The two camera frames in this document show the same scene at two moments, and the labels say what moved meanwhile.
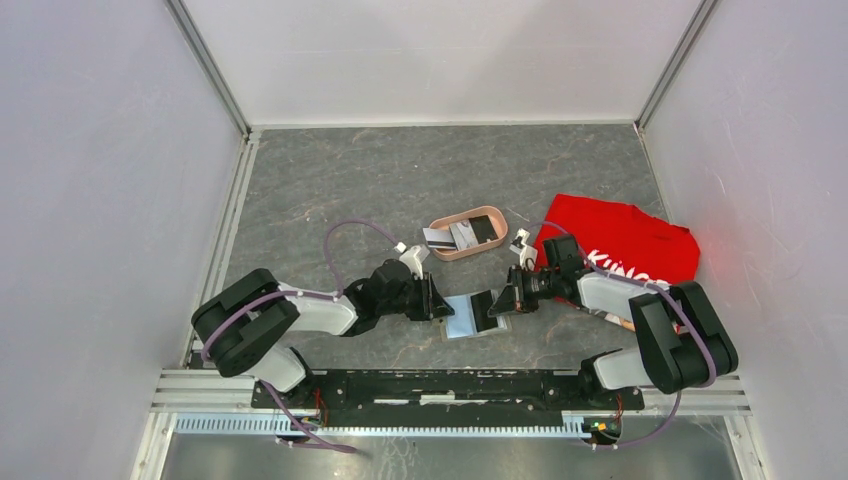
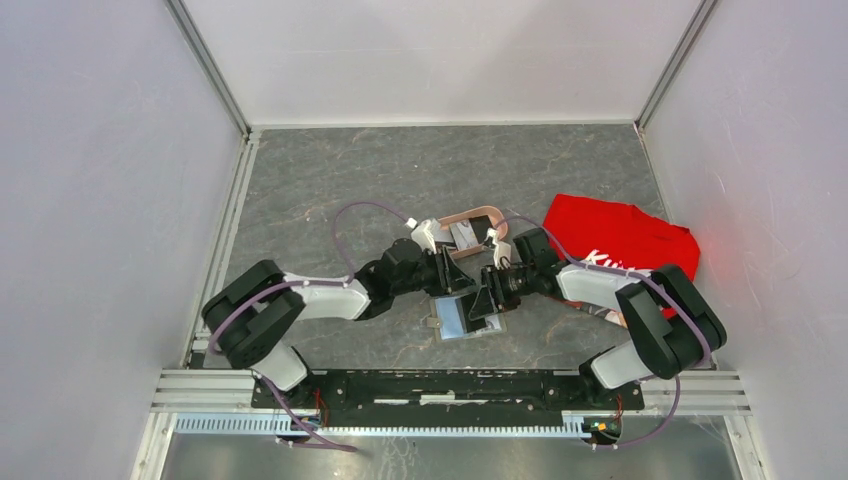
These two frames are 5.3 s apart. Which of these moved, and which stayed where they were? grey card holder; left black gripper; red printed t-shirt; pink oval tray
Moved: left black gripper
Stayed: red printed t-shirt; grey card holder; pink oval tray
